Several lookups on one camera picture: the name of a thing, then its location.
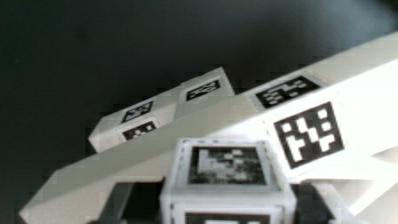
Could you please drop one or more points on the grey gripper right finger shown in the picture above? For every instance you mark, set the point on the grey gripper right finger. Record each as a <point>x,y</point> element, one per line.
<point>320,206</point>

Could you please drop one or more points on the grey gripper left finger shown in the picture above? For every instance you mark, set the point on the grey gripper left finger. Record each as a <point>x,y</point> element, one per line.
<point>132,206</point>

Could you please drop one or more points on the white tagged leg cube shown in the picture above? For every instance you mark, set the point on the white tagged leg cube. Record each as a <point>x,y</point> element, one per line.
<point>222,189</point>

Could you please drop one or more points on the white chair back part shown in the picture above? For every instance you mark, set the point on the white chair back part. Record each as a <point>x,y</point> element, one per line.
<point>322,116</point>

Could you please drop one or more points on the white chair leg block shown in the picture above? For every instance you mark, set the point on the white chair leg block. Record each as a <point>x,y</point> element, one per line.
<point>132,122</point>

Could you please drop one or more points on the white chair leg with tag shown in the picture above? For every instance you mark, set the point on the white chair leg with tag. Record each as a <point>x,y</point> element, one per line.
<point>204,90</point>

